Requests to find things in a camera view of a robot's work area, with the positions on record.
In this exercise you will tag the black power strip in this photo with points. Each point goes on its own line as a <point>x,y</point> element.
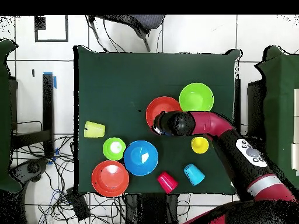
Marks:
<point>78,205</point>

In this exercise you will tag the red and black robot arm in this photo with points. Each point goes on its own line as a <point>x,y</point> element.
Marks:
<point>217,123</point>

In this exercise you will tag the black chair base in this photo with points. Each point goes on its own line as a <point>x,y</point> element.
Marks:
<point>30,169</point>

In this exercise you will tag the orange bowl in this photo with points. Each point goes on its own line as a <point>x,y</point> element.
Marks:
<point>110,178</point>
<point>161,105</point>

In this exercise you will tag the light blue cup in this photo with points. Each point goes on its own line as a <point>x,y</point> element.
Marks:
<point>194,175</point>

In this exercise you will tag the black square frame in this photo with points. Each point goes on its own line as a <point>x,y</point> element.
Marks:
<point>40,23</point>

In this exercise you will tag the red cup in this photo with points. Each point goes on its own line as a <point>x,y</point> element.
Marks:
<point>167,182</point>

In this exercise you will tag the large green bowl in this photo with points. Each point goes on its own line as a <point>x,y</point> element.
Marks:
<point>196,96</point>

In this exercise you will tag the grey office chair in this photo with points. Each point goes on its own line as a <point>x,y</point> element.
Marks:
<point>144,21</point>

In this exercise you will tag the small green bowl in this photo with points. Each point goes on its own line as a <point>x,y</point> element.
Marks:
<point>114,148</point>

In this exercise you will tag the blue tape strip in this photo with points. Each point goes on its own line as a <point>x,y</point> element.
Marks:
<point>55,82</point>
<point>56,152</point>

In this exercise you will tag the translucent yellow cup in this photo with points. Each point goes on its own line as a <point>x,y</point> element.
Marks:
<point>94,129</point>

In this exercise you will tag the small black floor marker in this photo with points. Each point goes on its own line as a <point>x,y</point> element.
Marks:
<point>33,73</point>

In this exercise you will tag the dark green tablecloth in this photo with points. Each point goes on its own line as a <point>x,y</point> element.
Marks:
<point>105,70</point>

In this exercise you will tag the green table cloth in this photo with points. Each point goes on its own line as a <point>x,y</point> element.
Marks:
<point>280,105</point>
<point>4,116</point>

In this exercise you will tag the opaque yellow cup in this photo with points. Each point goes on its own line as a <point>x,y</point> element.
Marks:
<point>200,145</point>

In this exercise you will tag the large light blue bowl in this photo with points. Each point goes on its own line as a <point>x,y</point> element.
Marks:
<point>140,158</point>

